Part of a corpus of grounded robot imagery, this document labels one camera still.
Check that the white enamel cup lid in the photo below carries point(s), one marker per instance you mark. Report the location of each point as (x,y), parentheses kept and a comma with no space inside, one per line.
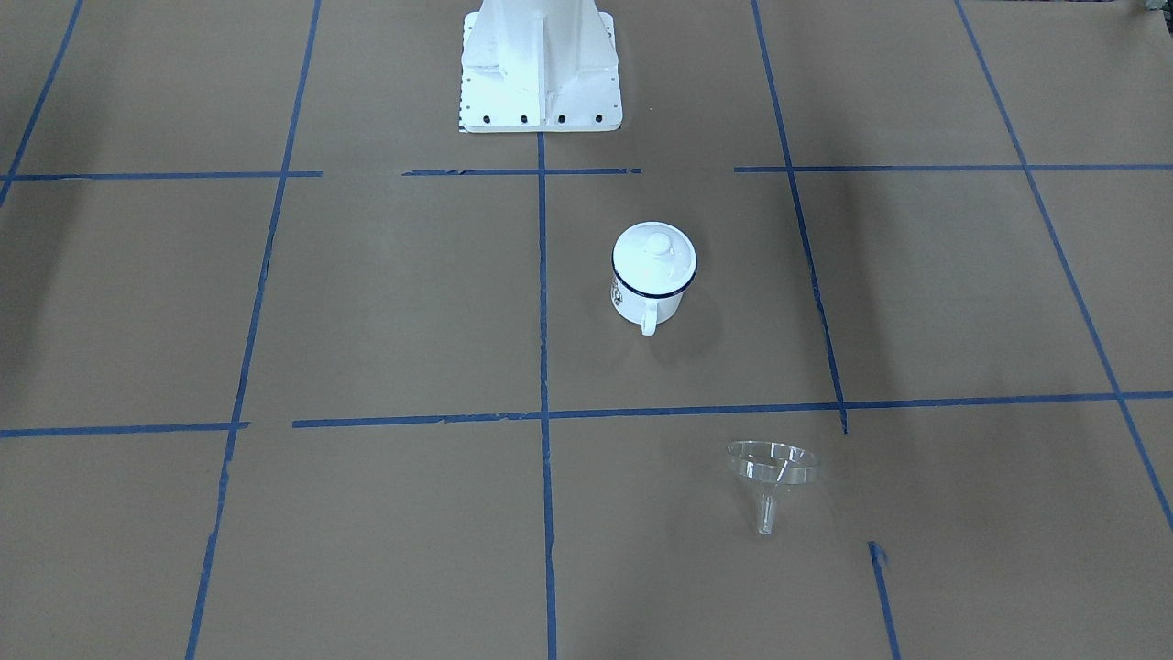
(654,259)

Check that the clear plastic funnel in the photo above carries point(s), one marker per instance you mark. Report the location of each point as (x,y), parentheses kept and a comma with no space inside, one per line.
(771,468)

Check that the white enamel cup blue rim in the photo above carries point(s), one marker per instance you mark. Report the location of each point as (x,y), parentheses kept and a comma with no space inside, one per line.
(647,313)

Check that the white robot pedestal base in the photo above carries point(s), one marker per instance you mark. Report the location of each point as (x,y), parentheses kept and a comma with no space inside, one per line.
(529,66)

